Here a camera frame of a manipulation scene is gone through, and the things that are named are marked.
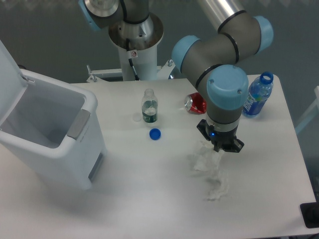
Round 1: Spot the white metal base frame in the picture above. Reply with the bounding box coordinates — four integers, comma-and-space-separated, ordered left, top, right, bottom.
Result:
86, 59, 181, 83

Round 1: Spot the clear green label bottle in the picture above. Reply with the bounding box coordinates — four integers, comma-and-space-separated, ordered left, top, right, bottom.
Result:
142, 88, 158, 123

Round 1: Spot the white crumpled tissue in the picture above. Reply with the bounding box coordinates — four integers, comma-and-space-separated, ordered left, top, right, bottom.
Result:
205, 170, 229, 201

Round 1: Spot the blue plastic bottle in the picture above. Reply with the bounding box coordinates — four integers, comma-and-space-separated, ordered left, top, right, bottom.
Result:
242, 72, 274, 118

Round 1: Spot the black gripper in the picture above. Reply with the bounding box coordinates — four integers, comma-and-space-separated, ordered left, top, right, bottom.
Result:
197, 119, 244, 153

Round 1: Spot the white bottle cap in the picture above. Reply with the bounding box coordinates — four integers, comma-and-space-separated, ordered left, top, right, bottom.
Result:
133, 113, 142, 122

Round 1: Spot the black device at edge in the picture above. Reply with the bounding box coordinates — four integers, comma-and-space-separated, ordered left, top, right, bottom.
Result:
300, 202, 319, 229

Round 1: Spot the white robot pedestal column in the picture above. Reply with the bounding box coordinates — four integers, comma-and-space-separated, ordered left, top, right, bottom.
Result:
118, 46, 158, 81

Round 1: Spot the white trash bin lid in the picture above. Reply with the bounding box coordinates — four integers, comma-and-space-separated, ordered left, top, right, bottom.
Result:
0, 42, 28, 125

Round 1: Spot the white paper ball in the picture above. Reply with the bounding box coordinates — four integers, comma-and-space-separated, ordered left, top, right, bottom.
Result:
187, 140, 224, 174

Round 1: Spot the crushed red soda can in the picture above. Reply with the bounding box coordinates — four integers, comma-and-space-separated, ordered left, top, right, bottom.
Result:
184, 92, 206, 115

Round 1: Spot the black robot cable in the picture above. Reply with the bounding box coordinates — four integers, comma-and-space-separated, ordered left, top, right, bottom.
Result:
126, 38, 140, 81

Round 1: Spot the blue bottle cap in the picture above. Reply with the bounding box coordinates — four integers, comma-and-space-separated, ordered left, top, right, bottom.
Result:
149, 128, 161, 140

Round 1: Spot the white trash bin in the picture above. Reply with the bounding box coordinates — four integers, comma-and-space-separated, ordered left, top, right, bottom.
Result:
0, 70, 106, 190

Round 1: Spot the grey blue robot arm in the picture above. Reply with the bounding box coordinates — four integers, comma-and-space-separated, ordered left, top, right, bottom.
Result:
79, 0, 274, 153

